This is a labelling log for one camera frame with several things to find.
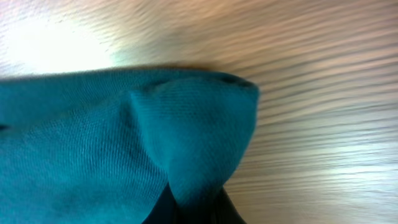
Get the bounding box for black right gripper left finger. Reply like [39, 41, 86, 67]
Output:
[142, 184, 177, 224]

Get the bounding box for blue polo shirt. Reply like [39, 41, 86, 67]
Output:
[1, 69, 259, 223]

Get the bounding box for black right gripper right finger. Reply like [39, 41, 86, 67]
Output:
[214, 189, 246, 224]

